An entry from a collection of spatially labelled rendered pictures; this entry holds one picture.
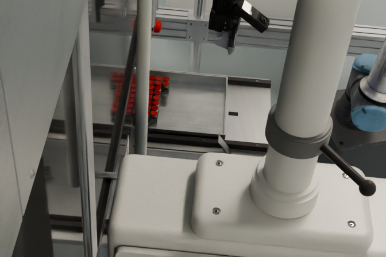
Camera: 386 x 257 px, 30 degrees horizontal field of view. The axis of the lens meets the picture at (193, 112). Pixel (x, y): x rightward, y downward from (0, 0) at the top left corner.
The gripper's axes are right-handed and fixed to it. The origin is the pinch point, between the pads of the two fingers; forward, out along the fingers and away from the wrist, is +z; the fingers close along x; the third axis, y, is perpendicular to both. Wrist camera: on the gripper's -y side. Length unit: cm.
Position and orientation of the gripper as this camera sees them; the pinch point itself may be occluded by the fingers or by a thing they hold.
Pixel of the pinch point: (232, 50)
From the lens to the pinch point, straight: 209.0
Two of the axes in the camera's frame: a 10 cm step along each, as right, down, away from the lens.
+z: -0.7, 7.3, 6.9
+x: -2.2, 6.6, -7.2
